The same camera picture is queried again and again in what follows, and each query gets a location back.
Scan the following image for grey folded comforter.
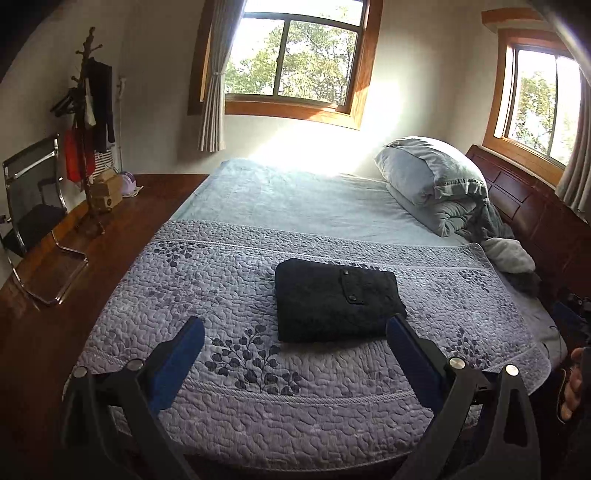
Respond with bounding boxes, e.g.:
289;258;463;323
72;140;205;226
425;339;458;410
387;185;516;244

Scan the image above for red hanging garment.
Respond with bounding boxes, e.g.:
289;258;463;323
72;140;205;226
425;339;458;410
65;127;95;183

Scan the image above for person's right hand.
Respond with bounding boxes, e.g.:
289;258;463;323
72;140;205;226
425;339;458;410
560;347;586;422

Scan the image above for blue-grey pillow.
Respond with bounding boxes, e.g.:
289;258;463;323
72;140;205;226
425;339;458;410
374;136;489;206

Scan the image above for cardboard box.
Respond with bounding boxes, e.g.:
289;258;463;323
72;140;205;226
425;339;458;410
90;173;123;212

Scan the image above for purple quilted bedspread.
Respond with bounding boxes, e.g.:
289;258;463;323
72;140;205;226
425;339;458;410
74;219;552;469

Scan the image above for black pants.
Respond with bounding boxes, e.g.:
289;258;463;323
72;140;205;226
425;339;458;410
274;258;408;343

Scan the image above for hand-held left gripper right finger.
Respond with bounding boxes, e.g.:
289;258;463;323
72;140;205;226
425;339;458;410
385;314;541;480

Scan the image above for small purple white appliance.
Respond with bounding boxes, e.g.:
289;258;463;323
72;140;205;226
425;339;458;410
119;171;142;197

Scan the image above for black clothes hangers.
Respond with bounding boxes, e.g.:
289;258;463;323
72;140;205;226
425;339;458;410
50;87;88;117

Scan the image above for white slatted panel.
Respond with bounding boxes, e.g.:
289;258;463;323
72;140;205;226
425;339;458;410
92;143;122;178

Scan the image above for dark blue bag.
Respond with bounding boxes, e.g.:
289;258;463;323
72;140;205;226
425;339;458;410
551;291;591;352

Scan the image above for grey curtain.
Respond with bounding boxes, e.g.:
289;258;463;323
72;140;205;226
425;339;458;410
554;88;591;214
198;0;245;153

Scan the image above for dark wooden headboard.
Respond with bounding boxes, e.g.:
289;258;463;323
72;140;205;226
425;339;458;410
465;144;591;319

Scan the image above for blue-grey bed sheet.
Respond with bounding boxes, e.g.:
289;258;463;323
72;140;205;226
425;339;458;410
173;158;568;370

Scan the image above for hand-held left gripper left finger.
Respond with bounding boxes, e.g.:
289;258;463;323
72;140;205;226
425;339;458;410
60;316;206;480

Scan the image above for black hanging garment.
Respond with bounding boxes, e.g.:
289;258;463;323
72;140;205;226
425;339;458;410
85;59;116;153

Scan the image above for wooden coat rack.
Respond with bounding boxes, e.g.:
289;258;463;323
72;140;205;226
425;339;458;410
74;27;108;238

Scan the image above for narrow wood-framed window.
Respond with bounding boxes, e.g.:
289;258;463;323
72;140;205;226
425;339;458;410
481;9;583;169

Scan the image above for large wood-framed window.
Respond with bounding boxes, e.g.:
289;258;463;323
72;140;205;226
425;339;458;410
188;0;384;131

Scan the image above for black mesh chrome chair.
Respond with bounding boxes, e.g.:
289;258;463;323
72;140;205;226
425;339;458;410
0;134;89;306

